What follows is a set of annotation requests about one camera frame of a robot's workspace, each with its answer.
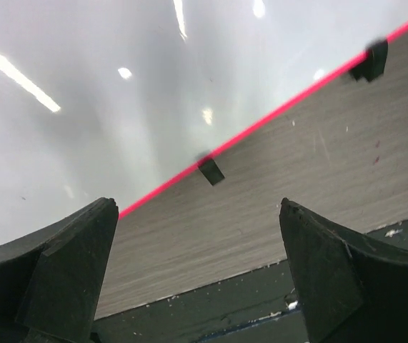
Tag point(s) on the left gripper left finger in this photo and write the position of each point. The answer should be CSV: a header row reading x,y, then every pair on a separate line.
x,y
51,279

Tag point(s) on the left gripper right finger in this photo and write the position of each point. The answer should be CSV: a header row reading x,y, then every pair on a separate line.
x,y
350,287

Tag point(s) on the pink framed whiteboard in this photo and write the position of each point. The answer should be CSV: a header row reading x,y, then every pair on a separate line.
x,y
119,99

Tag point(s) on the left black whiteboard stand foot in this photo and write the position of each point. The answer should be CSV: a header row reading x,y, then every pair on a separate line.
x,y
209,169

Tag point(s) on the black whiteboard stand foot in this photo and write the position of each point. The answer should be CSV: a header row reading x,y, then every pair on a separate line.
x,y
209,169
373,65

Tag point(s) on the right black whiteboard stand foot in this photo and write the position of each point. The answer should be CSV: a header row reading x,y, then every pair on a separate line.
x,y
373,65

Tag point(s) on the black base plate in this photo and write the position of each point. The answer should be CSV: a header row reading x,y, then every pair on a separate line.
x,y
256,306

